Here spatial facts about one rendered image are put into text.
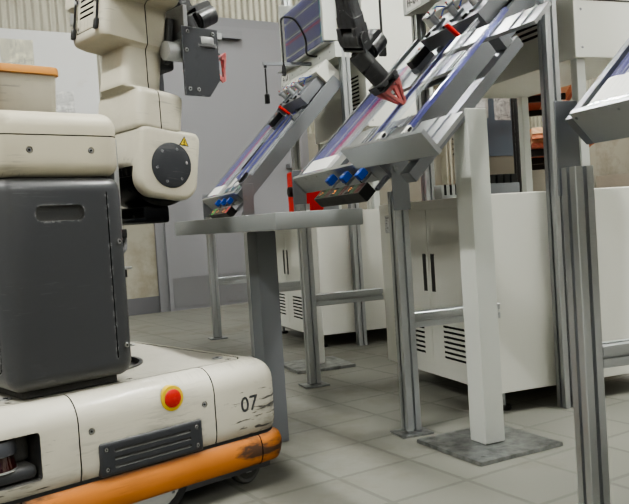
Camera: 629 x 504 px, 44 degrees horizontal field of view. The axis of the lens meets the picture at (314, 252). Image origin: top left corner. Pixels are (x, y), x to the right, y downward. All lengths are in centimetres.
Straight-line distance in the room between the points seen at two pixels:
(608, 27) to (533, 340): 95
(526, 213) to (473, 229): 41
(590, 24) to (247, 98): 401
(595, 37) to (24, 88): 160
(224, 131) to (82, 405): 464
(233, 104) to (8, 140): 467
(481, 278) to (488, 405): 31
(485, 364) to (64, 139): 109
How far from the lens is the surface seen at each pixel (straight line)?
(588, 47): 250
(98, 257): 157
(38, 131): 154
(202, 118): 599
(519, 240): 229
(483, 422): 198
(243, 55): 623
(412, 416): 212
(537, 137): 531
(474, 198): 192
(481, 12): 236
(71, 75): 574
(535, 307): 233
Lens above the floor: 57
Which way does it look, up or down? 2 degrees down
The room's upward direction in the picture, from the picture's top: 4 degrees counter-clockwise
